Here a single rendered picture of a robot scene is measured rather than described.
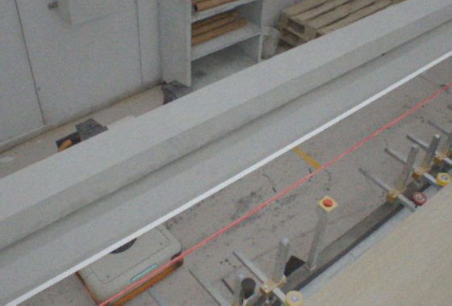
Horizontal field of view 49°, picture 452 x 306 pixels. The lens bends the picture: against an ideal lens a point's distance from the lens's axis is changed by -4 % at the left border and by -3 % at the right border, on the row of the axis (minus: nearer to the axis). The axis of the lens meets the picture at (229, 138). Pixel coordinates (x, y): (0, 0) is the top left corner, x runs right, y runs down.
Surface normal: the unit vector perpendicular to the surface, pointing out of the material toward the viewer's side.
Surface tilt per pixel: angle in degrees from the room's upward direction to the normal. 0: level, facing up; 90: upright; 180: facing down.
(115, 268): 0
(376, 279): 0
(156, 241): 0
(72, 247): 61
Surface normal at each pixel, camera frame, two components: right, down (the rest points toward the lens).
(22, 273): 0.58, 0.11
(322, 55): 0.05, -0.74
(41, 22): 0.64, 0.54
